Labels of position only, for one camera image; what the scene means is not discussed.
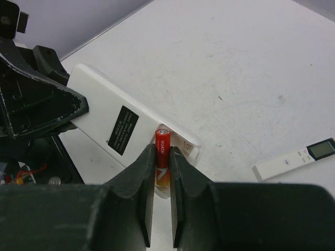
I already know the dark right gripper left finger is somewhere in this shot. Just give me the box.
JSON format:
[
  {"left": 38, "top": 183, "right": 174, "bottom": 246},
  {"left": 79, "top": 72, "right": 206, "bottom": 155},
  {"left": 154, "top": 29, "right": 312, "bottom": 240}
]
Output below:
[{"left": 1, "top": 144, "right": 155, "bottom": 250}]

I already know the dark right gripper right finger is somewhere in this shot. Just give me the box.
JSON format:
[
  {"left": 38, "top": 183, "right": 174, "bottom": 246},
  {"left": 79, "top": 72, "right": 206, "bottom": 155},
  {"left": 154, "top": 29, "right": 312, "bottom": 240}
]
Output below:
[{"left": 170, "top": 147, "right": 334, "bottom": 250}]

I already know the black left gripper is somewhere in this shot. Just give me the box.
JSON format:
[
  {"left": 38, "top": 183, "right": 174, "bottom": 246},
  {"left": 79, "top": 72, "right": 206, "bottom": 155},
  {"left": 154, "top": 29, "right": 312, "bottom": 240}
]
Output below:
[{"left": 1, "top": 38, "right": 89, "bottom": 139}]

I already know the red orange battery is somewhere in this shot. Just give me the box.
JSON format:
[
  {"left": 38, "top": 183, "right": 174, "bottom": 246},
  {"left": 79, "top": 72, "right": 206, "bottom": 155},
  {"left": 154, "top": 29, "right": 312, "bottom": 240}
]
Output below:
[{"left": 155, "top": 129, "right": 171, "bottom": 191}]

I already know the white remote with red keypad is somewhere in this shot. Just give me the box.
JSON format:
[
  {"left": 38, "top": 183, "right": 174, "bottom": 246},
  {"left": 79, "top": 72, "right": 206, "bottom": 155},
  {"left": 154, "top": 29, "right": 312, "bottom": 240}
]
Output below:
[{"left": 66, "top": 63, "right": 204, "bottom": 199}]

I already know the slim white remote with display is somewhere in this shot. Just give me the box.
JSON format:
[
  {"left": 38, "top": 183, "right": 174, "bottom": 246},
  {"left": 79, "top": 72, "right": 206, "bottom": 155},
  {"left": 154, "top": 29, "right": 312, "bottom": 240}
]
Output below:
[{"left": 252, "top": 138, "right": 334, "bottom": 182}]

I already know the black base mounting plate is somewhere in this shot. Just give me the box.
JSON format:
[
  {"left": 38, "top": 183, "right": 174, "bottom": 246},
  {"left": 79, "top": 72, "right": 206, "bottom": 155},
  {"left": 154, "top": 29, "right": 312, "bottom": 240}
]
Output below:
[{"left": 1, "top": 135, "right": 84, "bottom": 185}]

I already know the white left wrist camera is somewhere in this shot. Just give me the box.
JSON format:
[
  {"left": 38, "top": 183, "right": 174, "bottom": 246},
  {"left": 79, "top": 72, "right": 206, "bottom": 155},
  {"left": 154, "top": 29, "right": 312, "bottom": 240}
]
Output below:
[{"left": 0, "top": 0, "right": 29, "bottom": 40}]

